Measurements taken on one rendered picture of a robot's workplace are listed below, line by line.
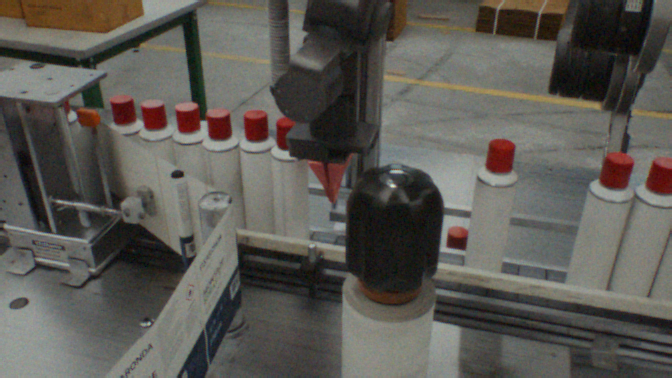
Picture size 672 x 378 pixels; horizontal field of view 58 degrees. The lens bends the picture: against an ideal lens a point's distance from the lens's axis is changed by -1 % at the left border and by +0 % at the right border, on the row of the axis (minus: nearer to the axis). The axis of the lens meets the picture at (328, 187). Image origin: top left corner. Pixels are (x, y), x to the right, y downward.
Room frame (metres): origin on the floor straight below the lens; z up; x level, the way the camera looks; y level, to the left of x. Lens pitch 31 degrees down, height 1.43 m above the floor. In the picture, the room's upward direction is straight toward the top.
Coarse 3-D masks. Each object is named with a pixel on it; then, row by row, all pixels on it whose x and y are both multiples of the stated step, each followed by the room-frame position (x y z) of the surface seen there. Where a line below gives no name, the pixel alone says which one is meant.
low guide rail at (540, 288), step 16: (240, 240) 0.73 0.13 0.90; (256, 240) 0.72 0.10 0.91; (272, 240) 0.71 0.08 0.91; (288, 240) 0.71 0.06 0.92; (304, 240) 0.71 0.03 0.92; (336, 256) 0.69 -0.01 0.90; (448, 272) 0.64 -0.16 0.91; (464, 272) 0.64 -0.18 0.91; (480, 272) 0.64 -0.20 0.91; (496, 272) 0.64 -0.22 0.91; (496, 288) 0.63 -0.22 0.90; (512, 288) 0.62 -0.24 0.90; (528, 288) 0.61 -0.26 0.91; (544, 288) 0.61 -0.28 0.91; (560, 288) 0.60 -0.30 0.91; (576, 288) 0.60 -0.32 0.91; (592, 304) 0.59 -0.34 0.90; (608, 304) 0.59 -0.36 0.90; (624, 304) 0.58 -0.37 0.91; (640, 304) 0.58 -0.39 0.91; (656, 304) 0.57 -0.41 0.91
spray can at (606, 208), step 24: (624, 168) 0.62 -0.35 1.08; (600, 192) 0.63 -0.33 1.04; (624, 192) 0.62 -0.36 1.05; (600, 216) 0.62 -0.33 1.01; (624, 216) 0.62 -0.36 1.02; (576, 240) 0.64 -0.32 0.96; (600, 240) 0.62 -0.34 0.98; (576, 264) 0.63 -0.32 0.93; (600, 264) 0.61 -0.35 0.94; (600, 288) 0.62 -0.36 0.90
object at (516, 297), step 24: (312, 240) 0.76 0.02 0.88; (336, 240) 0.76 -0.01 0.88; (336, 264) 0.70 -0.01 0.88; (456, 264) 0.70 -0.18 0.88; (504, 264) 0.70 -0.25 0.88; (456, 288) 0.65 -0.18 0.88; (480, 288) 0.65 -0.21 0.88; (576, 312) 0.60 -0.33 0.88; (600, 312) 0.60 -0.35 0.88; (624, 312) 0.60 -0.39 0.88
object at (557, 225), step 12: (312, 192) 0.78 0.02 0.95; (324, 192) 0.77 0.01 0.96; (348, 192) 0.76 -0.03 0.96; (444, 204) 0.73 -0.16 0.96; (456, 204) 0.73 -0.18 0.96; (456, 216) 0.72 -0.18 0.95; (468, 216) 0.71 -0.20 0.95; (516, 216) 0.70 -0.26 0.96; (528, 216) 0.70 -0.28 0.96; (540, 228) 0.69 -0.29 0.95; (552, 228) 0.68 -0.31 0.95; (564, 228) 0.68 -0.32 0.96; (576, 228) 0.68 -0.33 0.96
